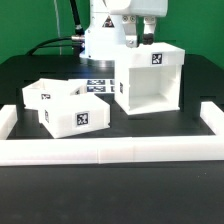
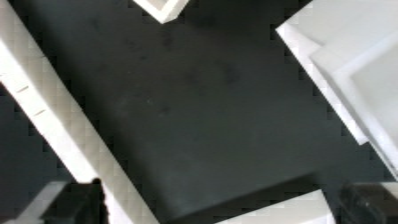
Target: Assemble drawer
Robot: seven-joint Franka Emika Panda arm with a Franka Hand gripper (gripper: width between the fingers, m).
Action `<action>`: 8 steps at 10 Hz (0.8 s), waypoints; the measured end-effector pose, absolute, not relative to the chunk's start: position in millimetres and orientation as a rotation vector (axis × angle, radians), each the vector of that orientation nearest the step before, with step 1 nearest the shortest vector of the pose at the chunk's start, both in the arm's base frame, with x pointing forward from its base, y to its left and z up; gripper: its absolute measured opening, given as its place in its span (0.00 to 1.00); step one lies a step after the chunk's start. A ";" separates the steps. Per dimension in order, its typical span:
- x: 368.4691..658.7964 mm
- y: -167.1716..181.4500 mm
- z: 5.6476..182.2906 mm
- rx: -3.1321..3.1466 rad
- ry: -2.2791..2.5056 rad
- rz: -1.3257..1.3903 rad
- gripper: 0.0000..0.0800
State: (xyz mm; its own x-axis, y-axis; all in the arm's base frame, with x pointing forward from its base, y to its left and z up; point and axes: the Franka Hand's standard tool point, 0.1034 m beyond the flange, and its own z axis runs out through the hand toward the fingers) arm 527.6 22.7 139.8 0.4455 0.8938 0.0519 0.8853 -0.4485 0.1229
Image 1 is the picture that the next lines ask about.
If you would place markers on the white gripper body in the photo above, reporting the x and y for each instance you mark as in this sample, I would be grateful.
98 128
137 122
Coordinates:
157 8

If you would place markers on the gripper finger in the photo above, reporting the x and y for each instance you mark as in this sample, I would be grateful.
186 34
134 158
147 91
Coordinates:
129 23
149 29

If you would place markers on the white drawer cabinet box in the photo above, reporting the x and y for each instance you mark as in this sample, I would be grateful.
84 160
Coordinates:
147 78

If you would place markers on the white drawer front tagged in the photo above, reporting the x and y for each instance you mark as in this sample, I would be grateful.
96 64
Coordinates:
74 115

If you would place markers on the white drawer tagged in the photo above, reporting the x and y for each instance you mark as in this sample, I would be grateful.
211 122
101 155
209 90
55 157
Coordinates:
45 89
74 115

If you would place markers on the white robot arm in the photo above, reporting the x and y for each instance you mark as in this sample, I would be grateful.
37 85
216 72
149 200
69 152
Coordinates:
114 23

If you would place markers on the white marker tag sheet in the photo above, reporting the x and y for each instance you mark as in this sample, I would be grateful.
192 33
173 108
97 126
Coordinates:
96 86

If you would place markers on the white U-shaped frame border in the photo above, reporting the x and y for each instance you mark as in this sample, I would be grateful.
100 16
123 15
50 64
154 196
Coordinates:
113 150

